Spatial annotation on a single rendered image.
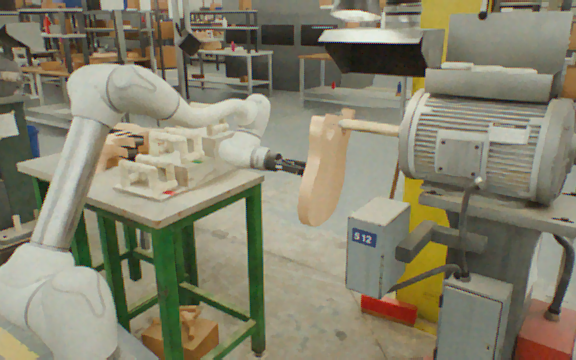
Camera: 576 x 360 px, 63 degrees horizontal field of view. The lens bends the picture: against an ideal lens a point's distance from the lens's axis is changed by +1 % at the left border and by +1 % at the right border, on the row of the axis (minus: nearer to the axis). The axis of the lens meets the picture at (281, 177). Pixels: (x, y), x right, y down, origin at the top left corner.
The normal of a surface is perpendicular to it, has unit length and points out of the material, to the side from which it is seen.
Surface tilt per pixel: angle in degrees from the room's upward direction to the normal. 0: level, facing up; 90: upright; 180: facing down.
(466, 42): 90
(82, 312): 75
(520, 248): 90
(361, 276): 90
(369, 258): 90
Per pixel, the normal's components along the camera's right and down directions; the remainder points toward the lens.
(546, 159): -0.58, 0.13
